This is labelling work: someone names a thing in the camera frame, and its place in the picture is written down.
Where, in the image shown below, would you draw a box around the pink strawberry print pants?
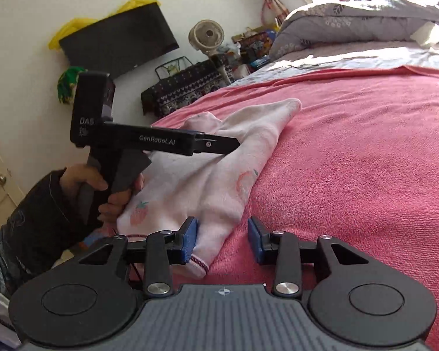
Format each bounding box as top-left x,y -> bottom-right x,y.
117,98 -> 301,279

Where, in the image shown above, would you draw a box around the dark sleeved left forearm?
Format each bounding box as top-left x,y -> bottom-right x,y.
0,170 -> 102,295

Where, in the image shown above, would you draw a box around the person's left hand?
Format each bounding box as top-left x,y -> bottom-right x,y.
59,162 -> 146,224

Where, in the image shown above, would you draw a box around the patterned cloth covered cabinet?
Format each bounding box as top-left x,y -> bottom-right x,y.
141,54 -> 235,118

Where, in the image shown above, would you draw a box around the yellow cloth on television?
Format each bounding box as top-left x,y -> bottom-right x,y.
47,0 -> 161,50

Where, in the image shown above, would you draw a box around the pink terry blanket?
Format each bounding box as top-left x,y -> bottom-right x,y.
158,66 -> 439,350

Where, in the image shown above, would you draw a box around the pink hula hoop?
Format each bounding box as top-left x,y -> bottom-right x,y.
260,0 -> 308,27

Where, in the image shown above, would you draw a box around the purple floral duvet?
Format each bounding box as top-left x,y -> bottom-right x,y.
269,0 -> 439,60

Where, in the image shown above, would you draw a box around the lilac bed sheet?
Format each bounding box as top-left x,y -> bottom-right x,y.
233,41 -> 439,86

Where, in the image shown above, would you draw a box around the black wire basket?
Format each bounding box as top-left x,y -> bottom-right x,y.
155,56 -> 193,80

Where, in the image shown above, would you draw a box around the white pedestal fan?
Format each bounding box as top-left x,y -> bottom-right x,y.
188,20 -> 231,86

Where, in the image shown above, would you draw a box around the black wall television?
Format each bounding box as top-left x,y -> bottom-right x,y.
59,2 -> 179,78

